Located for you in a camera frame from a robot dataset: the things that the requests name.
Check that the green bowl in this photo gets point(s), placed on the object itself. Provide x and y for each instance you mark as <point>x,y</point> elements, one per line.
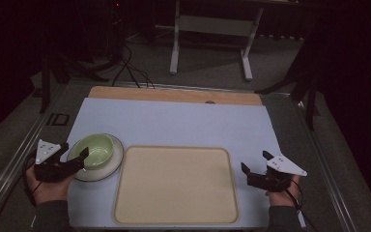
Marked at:
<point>98,148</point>

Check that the dark tripod stand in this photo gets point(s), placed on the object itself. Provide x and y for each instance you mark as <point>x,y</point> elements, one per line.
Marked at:
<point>310,106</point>

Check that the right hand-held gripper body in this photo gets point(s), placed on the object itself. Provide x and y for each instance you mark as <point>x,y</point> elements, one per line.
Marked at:
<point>270,182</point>

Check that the white plate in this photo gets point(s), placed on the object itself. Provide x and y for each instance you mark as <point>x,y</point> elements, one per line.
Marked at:
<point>109,170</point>

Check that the person's left hand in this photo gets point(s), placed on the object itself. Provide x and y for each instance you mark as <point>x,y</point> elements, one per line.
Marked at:
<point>50,191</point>

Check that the person's right hand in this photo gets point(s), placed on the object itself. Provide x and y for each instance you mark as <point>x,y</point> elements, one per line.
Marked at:
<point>281,198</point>

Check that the white metal desk frame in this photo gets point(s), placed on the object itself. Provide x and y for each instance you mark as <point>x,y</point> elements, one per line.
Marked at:
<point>212,25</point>

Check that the metal floor rail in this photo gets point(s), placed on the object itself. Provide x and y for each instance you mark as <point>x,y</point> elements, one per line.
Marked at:
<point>16,158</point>
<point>330,187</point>

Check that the beige tray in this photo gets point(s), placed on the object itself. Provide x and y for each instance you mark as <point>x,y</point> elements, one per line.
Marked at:
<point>177,185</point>

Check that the light blue table mat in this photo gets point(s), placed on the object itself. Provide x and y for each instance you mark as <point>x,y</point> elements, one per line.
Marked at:
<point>174,122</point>

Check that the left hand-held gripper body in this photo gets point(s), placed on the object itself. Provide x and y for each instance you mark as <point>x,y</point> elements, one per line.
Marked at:
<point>50,170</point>

